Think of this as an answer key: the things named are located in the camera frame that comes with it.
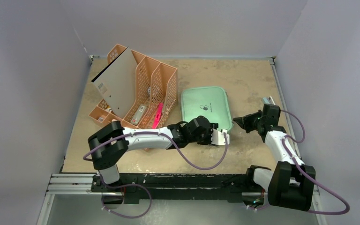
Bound mint green storage case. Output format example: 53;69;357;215
180;86;233;131

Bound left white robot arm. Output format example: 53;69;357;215
83;116;230;192

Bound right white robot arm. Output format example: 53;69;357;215
233;104;315;211

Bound pink marker pen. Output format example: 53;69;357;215
151;103;164;129

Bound pink plastic desk organizer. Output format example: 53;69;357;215
89;49;178;129

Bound grey folder board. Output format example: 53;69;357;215
91;45;138;118

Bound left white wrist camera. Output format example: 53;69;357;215
211;129;230;146

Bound black table front rail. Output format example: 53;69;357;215
48;172;319;206

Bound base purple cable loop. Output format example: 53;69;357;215
101;181;155;219

